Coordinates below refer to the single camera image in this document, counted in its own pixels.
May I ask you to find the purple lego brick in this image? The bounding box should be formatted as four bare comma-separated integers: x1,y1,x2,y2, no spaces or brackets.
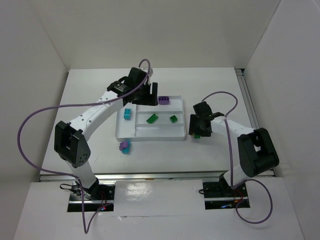
158,96,170,106
119,140,130,151

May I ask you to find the teal lego brick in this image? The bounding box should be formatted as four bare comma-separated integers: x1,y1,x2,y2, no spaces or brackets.
123,108,132,121
121,140,131,155

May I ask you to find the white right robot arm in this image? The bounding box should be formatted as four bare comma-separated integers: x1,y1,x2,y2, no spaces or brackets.
188,101,280,193

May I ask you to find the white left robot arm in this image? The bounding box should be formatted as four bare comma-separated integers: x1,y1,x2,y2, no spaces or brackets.
54,67,158,199

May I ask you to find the white divided plastic tray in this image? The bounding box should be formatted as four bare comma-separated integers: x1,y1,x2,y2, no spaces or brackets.
115,95,186,142

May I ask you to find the purple lego brick front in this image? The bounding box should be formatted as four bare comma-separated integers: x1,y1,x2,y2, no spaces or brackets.
119,140,130,151

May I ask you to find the teal lego brick front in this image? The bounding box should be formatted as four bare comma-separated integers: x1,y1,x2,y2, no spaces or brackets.
121,140,131,155

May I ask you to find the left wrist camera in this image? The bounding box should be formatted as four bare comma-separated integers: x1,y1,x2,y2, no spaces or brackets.
148,67,154,78

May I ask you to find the aluminium front rail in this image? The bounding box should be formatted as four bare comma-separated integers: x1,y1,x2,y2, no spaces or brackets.
38,169,226,183

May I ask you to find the aluminium rail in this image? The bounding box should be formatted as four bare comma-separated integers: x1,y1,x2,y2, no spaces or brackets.
234,67,276,178
38,169,226,183

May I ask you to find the aluminium right side rail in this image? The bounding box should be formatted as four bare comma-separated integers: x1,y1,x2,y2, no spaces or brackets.
234,67,276,178

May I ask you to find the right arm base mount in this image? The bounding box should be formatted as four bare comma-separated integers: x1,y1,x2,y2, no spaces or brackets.
198,182,250,210

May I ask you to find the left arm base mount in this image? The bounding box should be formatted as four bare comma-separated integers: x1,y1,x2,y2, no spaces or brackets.
59,182,116,213

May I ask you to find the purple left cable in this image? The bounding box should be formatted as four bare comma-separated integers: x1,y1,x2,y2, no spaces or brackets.
17,58,153,235

